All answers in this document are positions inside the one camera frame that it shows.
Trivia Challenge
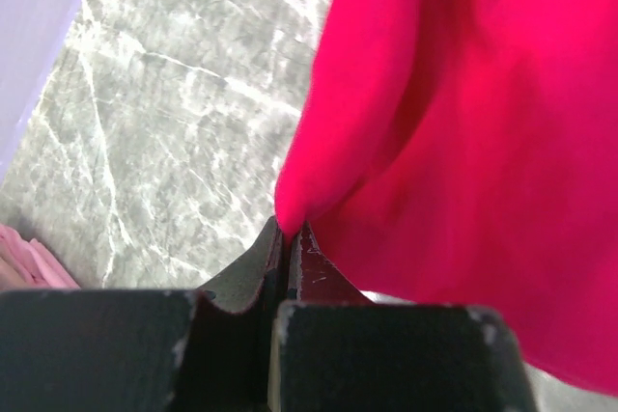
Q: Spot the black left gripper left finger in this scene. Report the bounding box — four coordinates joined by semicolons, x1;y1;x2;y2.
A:
1;219;282;411

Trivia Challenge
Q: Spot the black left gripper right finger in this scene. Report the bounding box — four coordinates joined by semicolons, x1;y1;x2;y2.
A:
267;226;536;411

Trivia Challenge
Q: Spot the crimson t shirt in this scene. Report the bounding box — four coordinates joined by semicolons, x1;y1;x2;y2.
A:
275;0;617;395

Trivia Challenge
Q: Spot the pink folded shirt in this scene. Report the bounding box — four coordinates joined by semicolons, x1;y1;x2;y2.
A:
1;225;79;291

